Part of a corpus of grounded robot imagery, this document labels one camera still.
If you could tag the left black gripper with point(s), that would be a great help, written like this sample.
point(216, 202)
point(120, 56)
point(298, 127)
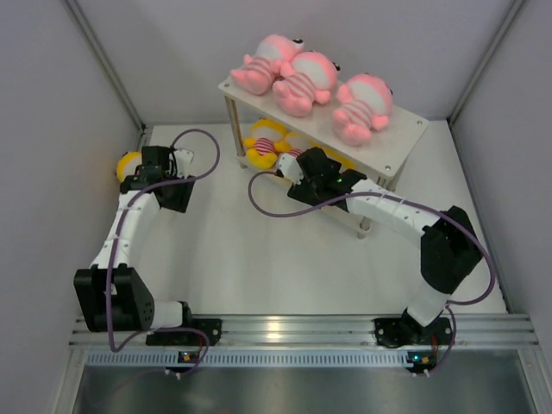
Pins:
point(178, 203)

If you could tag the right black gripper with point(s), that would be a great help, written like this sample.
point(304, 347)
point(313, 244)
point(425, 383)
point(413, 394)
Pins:
point(299, 191)

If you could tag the yellow plush toy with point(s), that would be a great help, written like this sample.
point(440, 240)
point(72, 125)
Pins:
point(346, 162)
point(294, 143)
point(265, 143)

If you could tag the yellow plush toy wall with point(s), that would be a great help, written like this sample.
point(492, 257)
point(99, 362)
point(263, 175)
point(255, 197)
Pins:
point(127, 165)

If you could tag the pink plush toy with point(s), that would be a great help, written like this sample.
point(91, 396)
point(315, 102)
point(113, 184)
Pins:
point(258, 71)
point(308, 79)
point(365, 106)

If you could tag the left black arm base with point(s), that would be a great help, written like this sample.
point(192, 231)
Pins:
point(202, 331)

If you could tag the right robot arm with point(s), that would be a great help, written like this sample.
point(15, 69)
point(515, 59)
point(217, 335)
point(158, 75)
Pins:
point(447, 255)

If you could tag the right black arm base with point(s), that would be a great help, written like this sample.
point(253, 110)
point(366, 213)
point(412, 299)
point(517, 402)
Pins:
point(397, 332)

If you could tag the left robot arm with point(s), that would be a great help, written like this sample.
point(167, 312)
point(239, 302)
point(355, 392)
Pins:
point(111, 292)

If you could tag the white two-tier shelf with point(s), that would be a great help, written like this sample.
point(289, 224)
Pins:
point(382, 159)

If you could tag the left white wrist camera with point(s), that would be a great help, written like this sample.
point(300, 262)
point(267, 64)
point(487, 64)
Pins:
point(183, 160)

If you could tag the grey slotted cable duct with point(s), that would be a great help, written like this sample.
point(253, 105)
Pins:
point(252, 358)

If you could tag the aluminium mounting rail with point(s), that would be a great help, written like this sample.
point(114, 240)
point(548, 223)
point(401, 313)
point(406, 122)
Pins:
point(472, 330)

